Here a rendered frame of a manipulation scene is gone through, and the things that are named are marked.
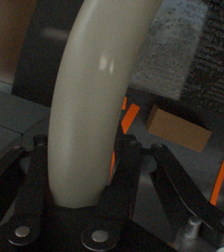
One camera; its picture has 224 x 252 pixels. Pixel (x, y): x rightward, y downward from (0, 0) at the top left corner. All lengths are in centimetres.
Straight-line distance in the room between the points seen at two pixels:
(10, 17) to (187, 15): 104
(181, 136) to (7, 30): 106
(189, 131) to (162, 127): 13
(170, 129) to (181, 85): 57
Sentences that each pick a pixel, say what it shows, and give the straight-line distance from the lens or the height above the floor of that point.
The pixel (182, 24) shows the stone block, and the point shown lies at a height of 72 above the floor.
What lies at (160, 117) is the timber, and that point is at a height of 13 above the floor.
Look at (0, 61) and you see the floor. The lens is 123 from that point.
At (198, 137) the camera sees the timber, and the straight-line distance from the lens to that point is 101.
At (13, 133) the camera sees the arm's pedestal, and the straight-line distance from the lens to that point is 74.
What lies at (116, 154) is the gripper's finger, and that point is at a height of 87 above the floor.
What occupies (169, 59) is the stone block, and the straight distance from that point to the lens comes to 36.
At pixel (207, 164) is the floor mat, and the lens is 125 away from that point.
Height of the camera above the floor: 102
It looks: 73 degrees down
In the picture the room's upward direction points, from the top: 171 degrees counter-clockwise
